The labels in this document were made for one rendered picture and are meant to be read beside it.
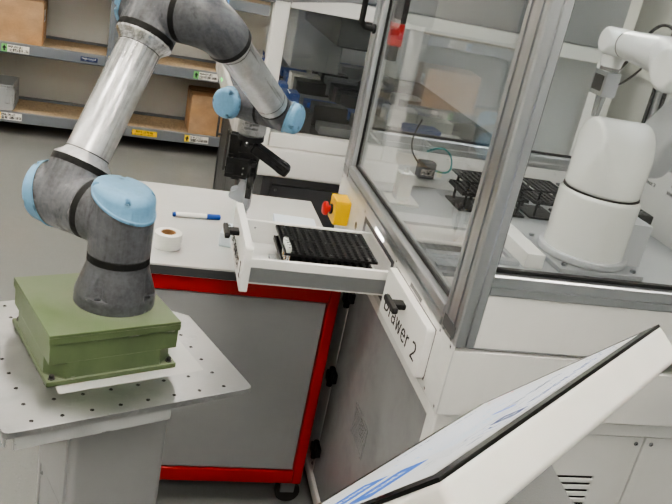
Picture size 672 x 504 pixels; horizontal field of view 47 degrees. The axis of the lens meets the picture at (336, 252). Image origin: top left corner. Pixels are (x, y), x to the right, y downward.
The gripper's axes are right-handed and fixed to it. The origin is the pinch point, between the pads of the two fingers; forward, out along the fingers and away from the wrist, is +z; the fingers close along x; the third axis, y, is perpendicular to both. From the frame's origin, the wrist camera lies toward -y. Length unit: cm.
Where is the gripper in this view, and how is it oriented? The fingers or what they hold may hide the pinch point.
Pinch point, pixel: (247, 207)
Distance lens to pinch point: 212.4
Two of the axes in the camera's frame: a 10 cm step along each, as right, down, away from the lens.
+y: -9.8, -1.7, -0.7
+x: 0.0, 3.7, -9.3
